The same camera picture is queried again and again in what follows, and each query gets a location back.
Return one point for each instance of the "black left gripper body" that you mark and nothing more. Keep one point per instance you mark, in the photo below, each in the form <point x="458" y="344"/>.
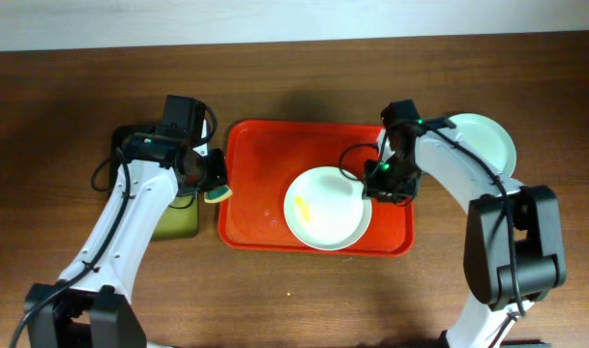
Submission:
<point x="216" y="170"/>

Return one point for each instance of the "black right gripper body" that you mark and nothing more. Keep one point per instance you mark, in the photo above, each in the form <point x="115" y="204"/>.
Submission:
<point x="394" y="179"/>

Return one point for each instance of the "yellow green scrub sponge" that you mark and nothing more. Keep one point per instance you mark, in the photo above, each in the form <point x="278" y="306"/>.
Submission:
<point x="218" y="194"/>

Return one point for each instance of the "cream white plate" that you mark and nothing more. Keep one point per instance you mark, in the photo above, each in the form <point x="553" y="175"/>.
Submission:
<point x="325" y="210"/>

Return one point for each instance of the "mint green plate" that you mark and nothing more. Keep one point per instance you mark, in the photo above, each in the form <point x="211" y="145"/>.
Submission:
<point x="489" y="139"/>

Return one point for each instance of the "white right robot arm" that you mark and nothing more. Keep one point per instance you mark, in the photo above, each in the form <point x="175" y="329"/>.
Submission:
<point x="513" y="250"/>

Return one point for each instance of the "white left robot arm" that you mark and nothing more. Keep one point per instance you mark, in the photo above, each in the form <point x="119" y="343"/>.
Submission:
<point x="90" y="303"/>

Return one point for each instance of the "black tray with yellow liquid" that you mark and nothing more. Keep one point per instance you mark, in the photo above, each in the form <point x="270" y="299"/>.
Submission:
<point x="175" y="223"/>

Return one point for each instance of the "red plastic tray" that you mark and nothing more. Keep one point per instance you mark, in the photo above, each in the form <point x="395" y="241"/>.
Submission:
<point x="263" y="157"/>

